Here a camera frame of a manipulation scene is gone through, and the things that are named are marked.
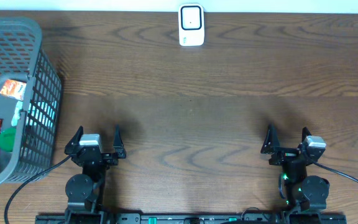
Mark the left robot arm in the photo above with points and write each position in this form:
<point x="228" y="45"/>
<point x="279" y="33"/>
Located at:
<point x="85" y="190"/>

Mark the white barcode scanner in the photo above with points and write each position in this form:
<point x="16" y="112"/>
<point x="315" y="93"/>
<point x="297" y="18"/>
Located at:
<point x="191" y="25"/>

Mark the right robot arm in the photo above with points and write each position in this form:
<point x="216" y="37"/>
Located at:
<point x="304" y="193"/>

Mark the orange snack packet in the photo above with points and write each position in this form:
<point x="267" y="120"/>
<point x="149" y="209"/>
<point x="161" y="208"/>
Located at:
<point x="13" y="89"/>

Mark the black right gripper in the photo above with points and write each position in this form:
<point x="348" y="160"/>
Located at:
<point x="284" y="154"/>

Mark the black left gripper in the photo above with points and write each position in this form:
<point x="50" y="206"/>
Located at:
<point x="109" y="161"/>

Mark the green lid jar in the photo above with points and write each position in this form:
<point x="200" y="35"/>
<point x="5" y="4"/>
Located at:
<point x="7" y="139"/>

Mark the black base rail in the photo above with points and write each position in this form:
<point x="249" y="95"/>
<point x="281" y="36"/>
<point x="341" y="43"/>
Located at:
<point x="136" y="218"/>

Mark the light teal snack packet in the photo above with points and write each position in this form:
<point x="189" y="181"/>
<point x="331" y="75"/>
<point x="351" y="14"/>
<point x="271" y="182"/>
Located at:
<point x="45" y="115"/>

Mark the grey plastic mesh basket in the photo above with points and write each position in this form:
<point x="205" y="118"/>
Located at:
<point x="22" y="58"/>

